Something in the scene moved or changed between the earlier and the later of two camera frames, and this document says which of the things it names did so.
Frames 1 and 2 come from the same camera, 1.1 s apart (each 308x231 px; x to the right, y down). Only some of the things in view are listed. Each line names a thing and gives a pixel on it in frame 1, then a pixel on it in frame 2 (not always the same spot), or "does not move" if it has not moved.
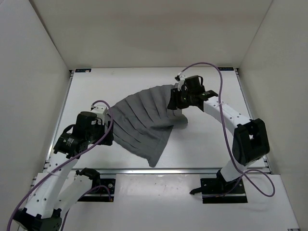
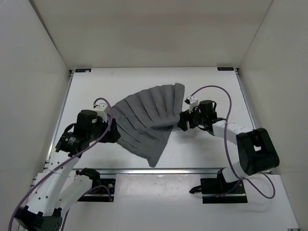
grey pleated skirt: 141,121 does not move
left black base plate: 104,193 does not move
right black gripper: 175,102 to 186,116
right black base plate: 212,187 does not move
